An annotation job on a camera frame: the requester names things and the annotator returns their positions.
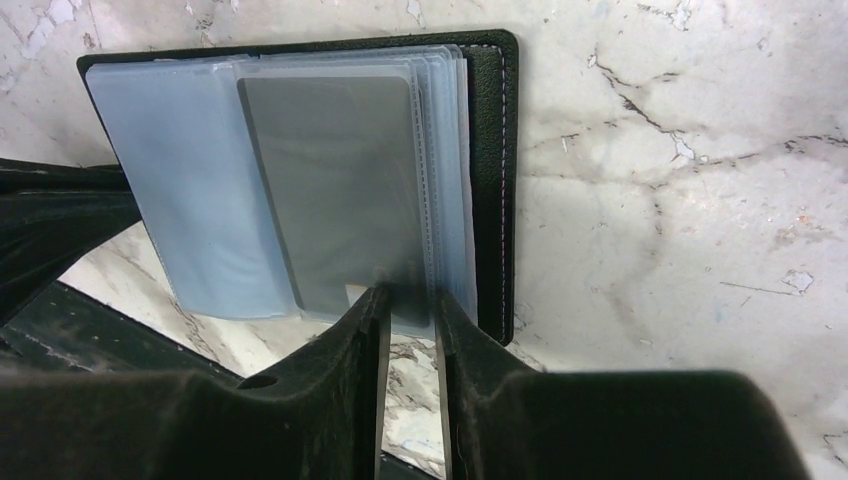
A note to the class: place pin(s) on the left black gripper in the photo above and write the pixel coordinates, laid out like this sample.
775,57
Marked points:
51,216

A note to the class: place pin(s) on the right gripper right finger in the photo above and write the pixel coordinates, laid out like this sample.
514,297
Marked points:
502,419

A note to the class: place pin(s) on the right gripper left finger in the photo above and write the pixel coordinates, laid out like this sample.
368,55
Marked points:
316,414

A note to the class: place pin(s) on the black leather card holder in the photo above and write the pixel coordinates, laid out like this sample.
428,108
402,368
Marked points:
493,85

